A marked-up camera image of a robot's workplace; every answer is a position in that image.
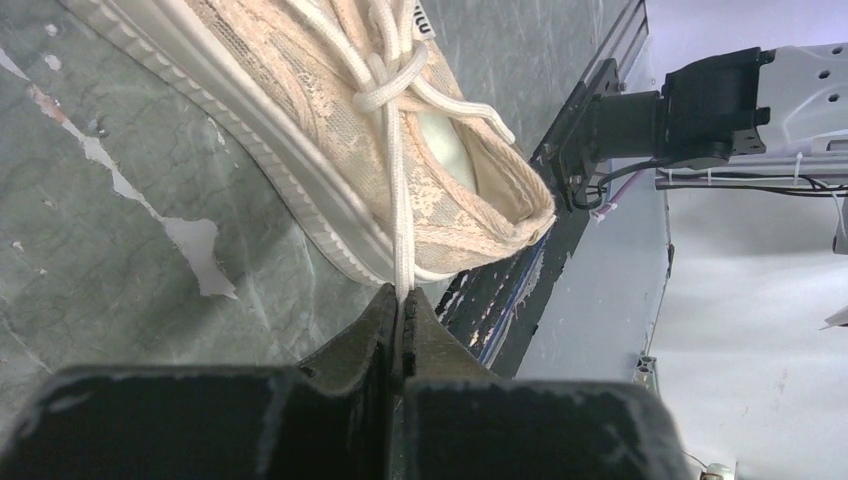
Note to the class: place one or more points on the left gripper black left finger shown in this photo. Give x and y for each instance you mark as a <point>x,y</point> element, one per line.
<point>326,417</point>

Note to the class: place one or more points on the white shoelace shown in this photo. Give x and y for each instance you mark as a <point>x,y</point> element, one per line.
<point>382,79</point>

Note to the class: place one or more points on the beige canvas sneaker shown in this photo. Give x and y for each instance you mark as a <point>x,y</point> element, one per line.
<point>265,75</point>

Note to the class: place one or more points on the aluminium frame rail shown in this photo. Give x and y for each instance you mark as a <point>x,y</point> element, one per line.
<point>618,34</point>

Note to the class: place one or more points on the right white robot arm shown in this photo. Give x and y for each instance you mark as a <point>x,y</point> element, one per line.
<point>742,103</point>

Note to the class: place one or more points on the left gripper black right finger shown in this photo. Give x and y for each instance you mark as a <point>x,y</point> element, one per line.
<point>461,421</point>

